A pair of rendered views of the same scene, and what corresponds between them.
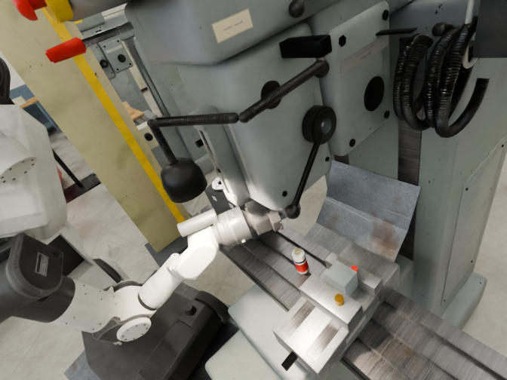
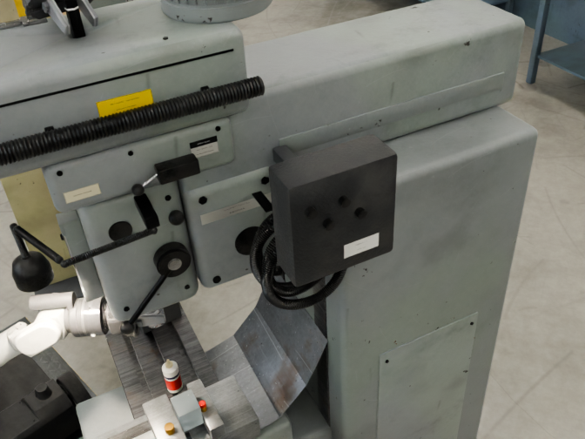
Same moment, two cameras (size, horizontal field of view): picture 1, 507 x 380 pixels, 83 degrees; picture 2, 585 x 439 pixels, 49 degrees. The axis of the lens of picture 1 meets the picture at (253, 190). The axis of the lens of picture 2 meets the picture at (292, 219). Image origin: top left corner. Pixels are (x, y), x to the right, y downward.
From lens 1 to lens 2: 0.87 m
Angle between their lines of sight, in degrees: 3
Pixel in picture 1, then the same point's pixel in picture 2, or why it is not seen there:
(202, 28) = (56, 194)
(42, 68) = not seen: outside the picture
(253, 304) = (106, 408)
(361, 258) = (229, 396)
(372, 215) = (285, 352)
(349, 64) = (213, 216)
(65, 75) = not seen: outside the picture
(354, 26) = (220, 189)
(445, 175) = (340, 338)
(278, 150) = (124, 272)
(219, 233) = (69, 320)
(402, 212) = (307, 362)
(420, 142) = not seen: hidden behind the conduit
